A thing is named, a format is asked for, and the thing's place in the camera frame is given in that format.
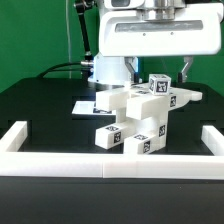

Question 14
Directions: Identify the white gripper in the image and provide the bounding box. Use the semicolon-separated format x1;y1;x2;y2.
98;0;224;83

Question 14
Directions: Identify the white chair back bar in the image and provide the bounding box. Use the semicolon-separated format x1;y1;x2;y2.
125;87;204;122

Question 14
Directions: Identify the white chair seat part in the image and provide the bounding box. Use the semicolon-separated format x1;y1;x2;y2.
114;81;169;151

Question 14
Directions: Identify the white tag sheet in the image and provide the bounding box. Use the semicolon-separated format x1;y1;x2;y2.
72;101;116;116

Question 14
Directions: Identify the black camera stand pole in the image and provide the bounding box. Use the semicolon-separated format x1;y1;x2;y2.
74;0;95;62

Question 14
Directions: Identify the black cable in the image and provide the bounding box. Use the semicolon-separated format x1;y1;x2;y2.
36;61;92;79

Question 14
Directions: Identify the white U-shaped fence frame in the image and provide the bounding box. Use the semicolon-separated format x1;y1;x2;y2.
0;121;224;180

